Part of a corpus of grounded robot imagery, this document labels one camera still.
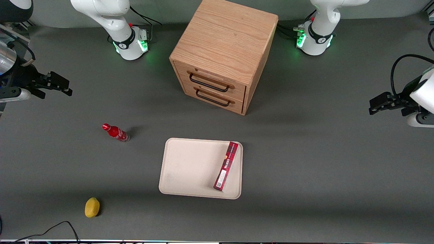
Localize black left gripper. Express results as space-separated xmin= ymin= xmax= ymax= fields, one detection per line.
xmin=369 ymin=76 xmax=422 ymax=117

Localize red coke bottle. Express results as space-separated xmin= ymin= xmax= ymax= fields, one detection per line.
xmin=102 ymin=123 xmax=130 ymax=143

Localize wooden drawer black handle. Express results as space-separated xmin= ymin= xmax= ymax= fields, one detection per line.
xmin=182 ymin=83 xmax=245 ymax=114
xmin=174 ymin=62 xmax=247 ymax=102

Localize thin black floor cable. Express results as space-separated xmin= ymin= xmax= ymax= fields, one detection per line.
xmin=0 ymin=221 xmax=81 ymax=244

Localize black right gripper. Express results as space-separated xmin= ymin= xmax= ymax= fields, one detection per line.
xmin=14 ymin=64 xmax=73 ymax=99

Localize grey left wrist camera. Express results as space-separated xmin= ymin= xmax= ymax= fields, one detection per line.
xmin=407 ymin=113 xmax=434 ymax=128

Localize long red cardboard box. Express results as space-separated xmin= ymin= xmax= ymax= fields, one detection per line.
xmin=213 ymin=141 xmax=239 ymax=192

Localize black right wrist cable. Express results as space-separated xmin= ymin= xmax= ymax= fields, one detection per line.
xmin=0 ymin=25 xmax=36 ymax=67

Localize black right base cable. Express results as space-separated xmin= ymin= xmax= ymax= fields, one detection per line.
xmin=130 ymin=6 xmax=163 ymax=26

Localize yellow lemon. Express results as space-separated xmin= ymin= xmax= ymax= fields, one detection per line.
xmin=84 ymin=197 xmax=100 ymax=218

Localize black left base cables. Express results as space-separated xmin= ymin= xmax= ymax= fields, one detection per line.
xmin=276 ymin=10 xmax=316 ymax=38

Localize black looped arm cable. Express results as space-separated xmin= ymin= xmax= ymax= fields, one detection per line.
xmin=390 ymin=54 xmax=434 ymax=97

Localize wooden drawer cabinet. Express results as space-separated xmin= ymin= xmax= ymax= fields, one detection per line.
xmin=169 ymin=0 xmax=279 ymax=116

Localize beige rectangular tray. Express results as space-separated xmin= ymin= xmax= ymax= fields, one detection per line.
xmin=159 ymin=137 xmax=243 ymax=200

